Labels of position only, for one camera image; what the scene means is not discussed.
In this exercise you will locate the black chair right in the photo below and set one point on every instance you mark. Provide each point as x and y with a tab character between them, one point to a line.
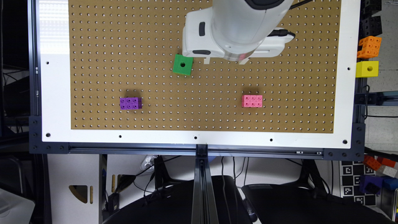
295	203

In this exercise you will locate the black cubes stack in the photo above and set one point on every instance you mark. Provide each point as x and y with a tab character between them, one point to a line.
368	23

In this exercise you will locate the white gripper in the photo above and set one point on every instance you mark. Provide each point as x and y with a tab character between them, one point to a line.
199	42

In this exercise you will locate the pink block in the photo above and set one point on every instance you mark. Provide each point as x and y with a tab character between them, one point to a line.
251	101

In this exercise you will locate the orange block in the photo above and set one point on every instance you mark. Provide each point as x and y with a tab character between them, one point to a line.
370	46

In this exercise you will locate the black aluminium frame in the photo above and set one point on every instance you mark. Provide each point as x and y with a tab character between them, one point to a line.
49	122

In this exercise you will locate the black chair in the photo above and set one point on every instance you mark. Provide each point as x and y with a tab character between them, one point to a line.
295	203
169	200

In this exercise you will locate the orange red blocks pile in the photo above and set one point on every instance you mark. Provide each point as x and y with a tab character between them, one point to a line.
381	165

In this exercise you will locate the black chair left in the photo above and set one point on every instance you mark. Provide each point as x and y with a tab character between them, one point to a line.
169	200

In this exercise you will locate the brown pegboard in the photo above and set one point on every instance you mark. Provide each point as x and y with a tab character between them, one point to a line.
125	49

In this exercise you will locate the dark purple block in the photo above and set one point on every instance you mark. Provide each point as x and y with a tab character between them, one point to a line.
369	184

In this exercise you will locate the yellow cube with hole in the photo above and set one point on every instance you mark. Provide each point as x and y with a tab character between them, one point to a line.
367	69

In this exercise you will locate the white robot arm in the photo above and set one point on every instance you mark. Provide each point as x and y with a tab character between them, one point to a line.
237	30

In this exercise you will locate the fiducial marker board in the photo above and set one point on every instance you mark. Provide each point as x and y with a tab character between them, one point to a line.
350	173

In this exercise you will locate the green cube with hole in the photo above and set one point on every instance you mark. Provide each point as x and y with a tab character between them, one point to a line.
182	65

